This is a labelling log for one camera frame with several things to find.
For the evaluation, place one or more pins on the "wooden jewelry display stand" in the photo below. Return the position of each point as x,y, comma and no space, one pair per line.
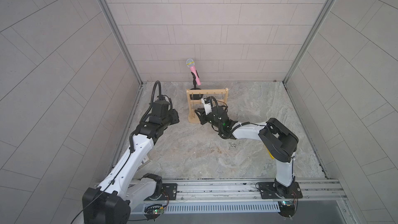
194,104

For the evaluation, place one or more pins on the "pink toy microphone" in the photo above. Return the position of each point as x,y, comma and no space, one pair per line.
191,65

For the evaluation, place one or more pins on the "aluminium corner frame post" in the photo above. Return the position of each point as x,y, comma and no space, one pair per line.
119,39
326,8

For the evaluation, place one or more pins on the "aluminium corner frame post right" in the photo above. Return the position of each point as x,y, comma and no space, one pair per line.
326,8

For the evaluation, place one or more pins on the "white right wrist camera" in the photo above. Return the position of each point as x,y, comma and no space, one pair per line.
207,105

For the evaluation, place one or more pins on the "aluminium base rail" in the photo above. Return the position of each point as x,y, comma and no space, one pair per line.
205,196

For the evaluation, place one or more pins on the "black microphone stand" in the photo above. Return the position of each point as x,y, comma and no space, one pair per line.
195,87

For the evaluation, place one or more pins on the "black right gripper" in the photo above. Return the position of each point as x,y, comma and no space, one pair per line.
203,117

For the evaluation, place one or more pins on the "aluminium corner frame post left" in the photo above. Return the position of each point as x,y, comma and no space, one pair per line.
119,39

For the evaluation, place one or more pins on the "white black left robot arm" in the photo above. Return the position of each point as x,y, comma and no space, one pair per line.
114,198

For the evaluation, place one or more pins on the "small printed card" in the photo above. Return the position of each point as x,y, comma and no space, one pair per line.
145,161

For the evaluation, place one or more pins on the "yellow plastic triangle piece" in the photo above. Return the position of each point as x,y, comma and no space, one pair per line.
271,156

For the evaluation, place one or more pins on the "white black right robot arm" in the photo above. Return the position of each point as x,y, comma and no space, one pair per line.
280,142

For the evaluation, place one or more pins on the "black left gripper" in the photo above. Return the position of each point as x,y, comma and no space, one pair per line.
174,116

